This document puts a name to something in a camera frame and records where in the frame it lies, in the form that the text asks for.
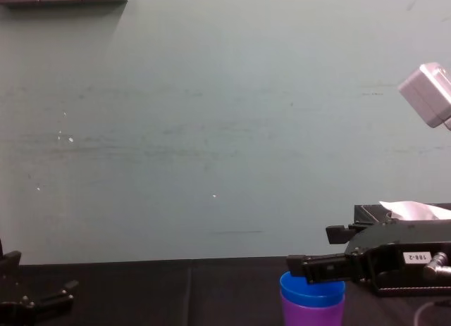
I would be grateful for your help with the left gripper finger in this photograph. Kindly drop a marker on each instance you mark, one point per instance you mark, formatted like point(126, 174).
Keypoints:
point(8, 276)
point(49, 301)

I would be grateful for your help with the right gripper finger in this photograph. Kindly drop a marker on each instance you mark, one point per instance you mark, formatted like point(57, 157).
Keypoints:
point(338, 234)
point(324, 268)

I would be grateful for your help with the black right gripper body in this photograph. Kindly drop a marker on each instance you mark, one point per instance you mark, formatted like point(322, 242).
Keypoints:
point(380, 241)

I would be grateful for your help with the blue plastic cup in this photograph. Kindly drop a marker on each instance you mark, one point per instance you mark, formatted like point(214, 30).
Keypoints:
point(317, 296)

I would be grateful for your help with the black tissue box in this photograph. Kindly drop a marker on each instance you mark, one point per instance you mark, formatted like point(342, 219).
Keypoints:
point(366, 213)

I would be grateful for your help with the white tissue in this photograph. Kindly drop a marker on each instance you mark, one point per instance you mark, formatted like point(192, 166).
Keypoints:
point(408, 210)

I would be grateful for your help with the purple plastic cup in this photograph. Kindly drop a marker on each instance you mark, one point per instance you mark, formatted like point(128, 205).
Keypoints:
point(310, 317)

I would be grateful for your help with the black table cloth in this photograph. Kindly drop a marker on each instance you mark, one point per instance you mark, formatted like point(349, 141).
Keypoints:
point(158, 294)

